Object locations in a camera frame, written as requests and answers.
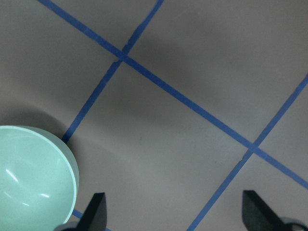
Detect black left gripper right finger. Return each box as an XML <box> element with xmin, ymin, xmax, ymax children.
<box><xmin>242</xmin><ymin>190</ymin><xmax>292</xmax><ymax>231</ymax></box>

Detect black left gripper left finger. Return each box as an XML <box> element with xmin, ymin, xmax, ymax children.
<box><xmin>74</xmin><ymin>192</ymin><xmax>107</xmax><ymax>231</ymax></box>

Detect green bowl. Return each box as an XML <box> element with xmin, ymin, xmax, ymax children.
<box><xmin>0</xmin><ymin>125</ymin><xmax>79</xmax><ymax>231</ymax></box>

